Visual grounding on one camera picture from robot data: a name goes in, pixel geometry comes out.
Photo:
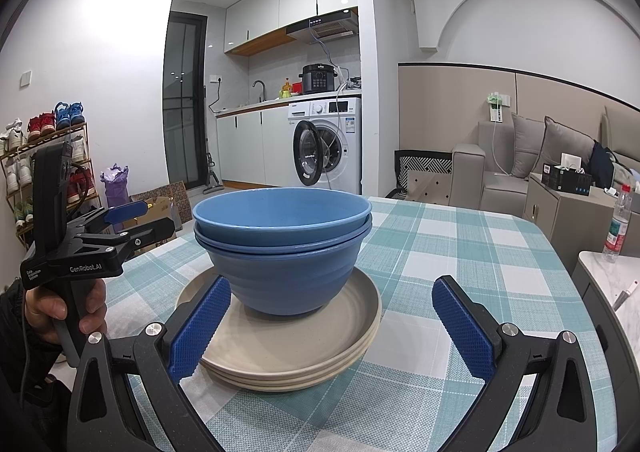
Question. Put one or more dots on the beige round plate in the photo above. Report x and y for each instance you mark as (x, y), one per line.
(285, 387)
(285, 378)
(300, 337)

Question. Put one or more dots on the clear water bottle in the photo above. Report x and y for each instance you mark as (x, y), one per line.
(616, 227)

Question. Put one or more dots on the white kitchen counter cabinets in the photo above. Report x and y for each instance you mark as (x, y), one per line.
(250, 147)

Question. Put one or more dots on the wide blue bowl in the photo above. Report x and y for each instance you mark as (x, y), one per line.
(280, 207)

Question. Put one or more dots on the white box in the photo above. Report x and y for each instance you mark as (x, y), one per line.
(570, 161)

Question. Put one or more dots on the range hood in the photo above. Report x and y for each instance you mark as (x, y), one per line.
(325, 27)

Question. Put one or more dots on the dark jacket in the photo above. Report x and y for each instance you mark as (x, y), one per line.
(602, 162)

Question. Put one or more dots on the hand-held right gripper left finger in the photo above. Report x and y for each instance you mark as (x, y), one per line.
(200, 327)

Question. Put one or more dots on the kitchen faucet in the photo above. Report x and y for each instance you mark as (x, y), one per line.
(260, 90)

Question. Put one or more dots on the white side table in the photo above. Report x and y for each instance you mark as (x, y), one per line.
(610, 282)

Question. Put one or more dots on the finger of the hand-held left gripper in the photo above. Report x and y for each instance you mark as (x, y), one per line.
(150, 232)
(127, 212)

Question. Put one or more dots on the grey bedside cabinet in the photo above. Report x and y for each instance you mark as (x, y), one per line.
(565, 217)

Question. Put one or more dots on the upright vacuum cleaner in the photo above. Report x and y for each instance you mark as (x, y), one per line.
(210, 177)

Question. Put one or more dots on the dark glass door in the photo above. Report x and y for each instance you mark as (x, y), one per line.
(182, 97)

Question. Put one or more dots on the wall socket with green charger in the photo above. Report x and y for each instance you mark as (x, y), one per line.
(495, 105)

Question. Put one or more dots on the black pressure cooker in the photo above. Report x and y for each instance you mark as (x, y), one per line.
(317, 78)

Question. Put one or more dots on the red container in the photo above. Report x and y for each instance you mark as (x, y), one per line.
(296, 88)

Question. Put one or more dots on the grey sofa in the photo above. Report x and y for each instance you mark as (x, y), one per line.
(495, 167)

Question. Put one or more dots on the black box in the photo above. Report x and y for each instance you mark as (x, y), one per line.
(565, 180)

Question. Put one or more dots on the yellow bottle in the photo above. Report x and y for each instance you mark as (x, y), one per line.
(286, 90)

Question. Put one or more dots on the shoe rack with shoes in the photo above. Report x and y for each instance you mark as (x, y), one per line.
(50, 120)

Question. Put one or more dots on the white wall switch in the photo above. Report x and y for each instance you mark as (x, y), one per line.
(25, 78)

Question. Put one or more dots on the brown patterned cardboard box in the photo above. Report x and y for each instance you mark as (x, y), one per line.
(165, 194)

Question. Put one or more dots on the grey cushion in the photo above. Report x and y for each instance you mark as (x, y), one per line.
(565, 152)
(525, 145)

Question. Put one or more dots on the beige upholstered bed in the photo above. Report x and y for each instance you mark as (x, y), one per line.
(622, 127)

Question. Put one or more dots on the purple bag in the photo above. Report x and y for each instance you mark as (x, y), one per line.
(115, 187)

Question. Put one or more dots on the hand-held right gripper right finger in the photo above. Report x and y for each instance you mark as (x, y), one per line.
(462, 327)

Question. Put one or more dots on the white washing machine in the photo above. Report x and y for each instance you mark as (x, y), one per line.
(330, 142)

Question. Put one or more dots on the printed cardboard box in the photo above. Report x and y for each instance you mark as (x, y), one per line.
(155, 219)

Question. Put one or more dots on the person's left hand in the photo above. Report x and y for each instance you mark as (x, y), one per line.
(45, 307)

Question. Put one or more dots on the white diamond-patterned floor mat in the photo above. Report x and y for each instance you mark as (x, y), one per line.
(425, 172)

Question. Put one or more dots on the ribbed deep blue bowl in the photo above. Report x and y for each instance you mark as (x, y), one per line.
(290, 282)

